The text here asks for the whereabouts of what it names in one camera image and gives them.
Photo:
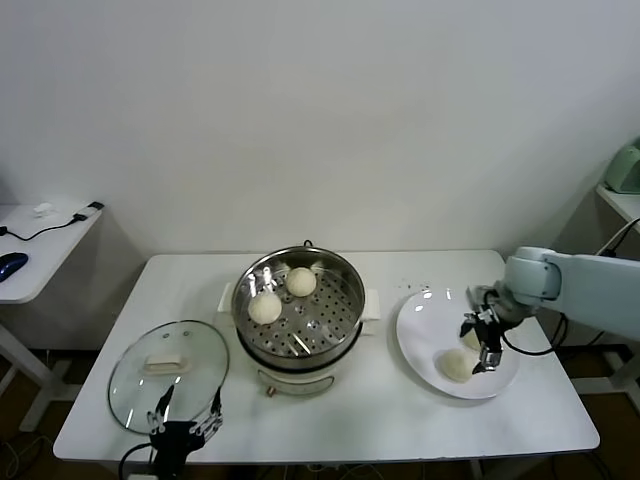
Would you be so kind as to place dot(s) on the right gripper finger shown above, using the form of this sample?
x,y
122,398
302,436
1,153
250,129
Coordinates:
x,y
487,361
470,325

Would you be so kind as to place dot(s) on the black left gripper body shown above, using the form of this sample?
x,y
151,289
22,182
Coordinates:
x,y
177,440

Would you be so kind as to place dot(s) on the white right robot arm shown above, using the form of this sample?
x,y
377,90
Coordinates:
x,y
590,285

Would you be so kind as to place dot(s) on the white side table under appliance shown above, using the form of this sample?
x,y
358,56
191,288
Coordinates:
x,y
622,202

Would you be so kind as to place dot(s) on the round glass pot lid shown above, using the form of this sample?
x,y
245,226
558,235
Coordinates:
x,y
130,380

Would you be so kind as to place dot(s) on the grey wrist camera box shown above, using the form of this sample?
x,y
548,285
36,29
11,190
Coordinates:
x,y
480,292

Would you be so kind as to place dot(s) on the pale green appliance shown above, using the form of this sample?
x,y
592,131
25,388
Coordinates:
x,y
625,170

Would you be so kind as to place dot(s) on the white steamed baozi bun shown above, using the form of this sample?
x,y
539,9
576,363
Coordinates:
x,y
301,281
470,342
454,365
264,308

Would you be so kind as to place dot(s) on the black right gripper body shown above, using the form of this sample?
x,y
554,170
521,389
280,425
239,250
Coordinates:
x,y
492,320

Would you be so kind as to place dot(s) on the stainless perforated steamer basket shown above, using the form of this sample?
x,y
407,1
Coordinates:
x,y
330,305

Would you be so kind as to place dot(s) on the white electric cooking pot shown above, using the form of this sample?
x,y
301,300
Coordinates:
x,y
295,382

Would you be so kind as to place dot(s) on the small white plastic object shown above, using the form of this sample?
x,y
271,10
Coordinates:
x,y
44,210

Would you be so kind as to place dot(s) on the white side table with legs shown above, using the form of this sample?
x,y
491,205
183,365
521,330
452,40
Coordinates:
x,y
50,260

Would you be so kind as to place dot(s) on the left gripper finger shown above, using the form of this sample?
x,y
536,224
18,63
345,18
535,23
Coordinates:
x,y
162,405
216,406

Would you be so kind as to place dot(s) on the blue computer mouse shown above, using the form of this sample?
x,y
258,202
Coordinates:
x,y
12,265

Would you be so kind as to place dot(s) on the small white black device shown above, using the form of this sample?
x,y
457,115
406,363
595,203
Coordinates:
x,y
92,209

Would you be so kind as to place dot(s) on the large white round plate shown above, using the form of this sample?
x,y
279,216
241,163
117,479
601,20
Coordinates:
x,y
425,325

